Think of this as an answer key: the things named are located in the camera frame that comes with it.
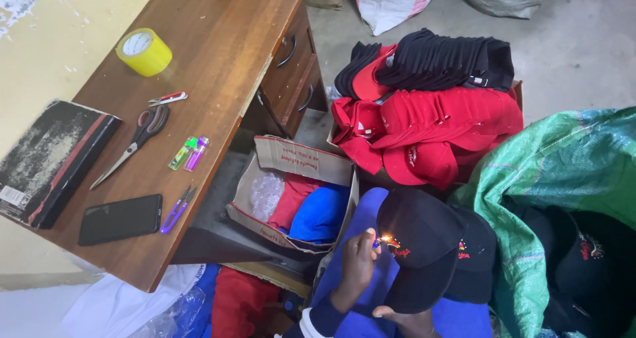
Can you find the white cloth bag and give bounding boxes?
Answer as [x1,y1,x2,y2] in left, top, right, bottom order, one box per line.
[62,263,207,338]

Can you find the black smartphone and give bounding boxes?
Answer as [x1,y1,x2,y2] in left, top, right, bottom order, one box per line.
[78,194,164,247]

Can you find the clear plastic bag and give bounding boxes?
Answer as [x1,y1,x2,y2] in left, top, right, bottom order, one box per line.
[127,286,207,338]

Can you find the purple lighter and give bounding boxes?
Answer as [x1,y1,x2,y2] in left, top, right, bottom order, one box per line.
[184,136,210,173]

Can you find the black book red spine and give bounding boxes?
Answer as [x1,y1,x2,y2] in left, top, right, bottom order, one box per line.
[0,100,122,230]

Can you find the black drawer handle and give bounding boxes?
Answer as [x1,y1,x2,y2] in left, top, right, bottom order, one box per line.
[298,84,314,112]
[277,34,298,69]

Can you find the person's right hand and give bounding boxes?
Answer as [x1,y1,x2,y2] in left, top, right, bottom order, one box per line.
[373,306,442,338]

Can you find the red white thread snips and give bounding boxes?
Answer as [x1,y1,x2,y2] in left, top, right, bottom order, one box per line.
[148,92,188,107]

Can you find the brown handled scissors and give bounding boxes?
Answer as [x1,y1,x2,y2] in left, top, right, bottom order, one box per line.
[89,104,170,191]

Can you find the clear bubble wrap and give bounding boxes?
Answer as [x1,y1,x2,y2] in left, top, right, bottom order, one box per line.
[250,173,285,223]

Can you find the open cardboard box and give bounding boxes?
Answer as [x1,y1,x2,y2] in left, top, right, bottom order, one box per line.
[226,135,359,255]

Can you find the yellow tape roll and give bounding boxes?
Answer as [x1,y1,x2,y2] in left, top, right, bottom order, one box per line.
[115,28,173,78]

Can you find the heap of black caps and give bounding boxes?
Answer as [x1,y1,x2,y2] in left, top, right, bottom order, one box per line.
[502,199,636,338]

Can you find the blue cap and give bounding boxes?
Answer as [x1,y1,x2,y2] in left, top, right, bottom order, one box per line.
[289,184,351,244]

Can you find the flat cardboard flap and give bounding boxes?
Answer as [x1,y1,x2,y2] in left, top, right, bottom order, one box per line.
[223,262,313,299]

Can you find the stack of black caps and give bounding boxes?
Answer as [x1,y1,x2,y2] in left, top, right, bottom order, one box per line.
[334,28,515,100]

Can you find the purple thread snips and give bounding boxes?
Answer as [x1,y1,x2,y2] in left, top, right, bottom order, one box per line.
[159,185,197,235]

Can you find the red fabric bundle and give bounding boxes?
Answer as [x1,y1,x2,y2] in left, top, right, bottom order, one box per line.
[211,266,282,338]

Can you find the red cloth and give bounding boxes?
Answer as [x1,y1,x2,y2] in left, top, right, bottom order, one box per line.
[267,174,326,232]

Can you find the stack of red caps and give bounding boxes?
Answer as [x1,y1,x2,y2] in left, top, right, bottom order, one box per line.
[330,87,524,191]

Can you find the green woven sack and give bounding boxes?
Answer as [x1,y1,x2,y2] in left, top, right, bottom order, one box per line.
[447,107,636,338]

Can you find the single red cap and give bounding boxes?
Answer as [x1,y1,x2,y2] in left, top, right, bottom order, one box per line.
[352,44,398,101]

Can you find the green lighter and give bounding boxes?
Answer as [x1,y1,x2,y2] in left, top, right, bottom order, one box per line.
[168,137,198,171]

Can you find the white pink striped sack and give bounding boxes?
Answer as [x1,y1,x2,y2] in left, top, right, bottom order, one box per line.
[354,0,448,36]

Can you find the person's left hand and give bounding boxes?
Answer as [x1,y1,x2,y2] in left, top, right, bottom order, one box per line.
[330,228,383,314]

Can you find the black embroidered cap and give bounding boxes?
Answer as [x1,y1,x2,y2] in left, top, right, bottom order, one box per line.
[444,206,498,305]
[376,188,468,315]

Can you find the brown wooden desk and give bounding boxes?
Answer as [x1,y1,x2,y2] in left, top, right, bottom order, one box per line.
[30,0,329,293]

